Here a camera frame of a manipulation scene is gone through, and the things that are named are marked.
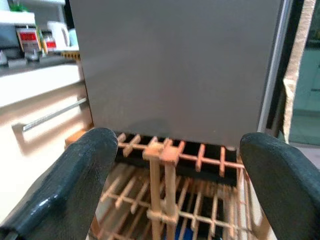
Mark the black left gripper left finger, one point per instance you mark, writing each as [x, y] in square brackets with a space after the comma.
[62, 190]

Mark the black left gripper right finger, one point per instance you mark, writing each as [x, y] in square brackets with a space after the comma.
[287, 190]

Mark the grey mini fridge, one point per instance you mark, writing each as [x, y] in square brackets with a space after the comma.
[275, 70]

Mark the mini fridge door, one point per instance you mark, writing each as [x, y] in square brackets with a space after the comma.
[175, 75]

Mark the beige kitchen cabinet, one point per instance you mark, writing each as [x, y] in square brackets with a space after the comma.
[37, 85]

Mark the wooden slat crate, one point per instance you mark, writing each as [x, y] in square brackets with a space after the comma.
[172, 153]

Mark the glass sliding door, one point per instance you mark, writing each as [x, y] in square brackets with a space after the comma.
[310, 75]

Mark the yellow black striped strip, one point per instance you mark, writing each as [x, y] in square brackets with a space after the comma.
[71, 55]

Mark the small red labelled box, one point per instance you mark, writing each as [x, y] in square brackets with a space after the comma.
[51, 44]

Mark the pale blue container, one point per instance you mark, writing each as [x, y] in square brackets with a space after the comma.
[73, 37]

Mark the white electric kettle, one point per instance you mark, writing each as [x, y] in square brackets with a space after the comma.
[58, 35]

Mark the large red labelled box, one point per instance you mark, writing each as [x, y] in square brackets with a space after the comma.
[28, 37]

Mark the white countertop appliance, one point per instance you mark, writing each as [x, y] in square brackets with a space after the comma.
[15, 18]

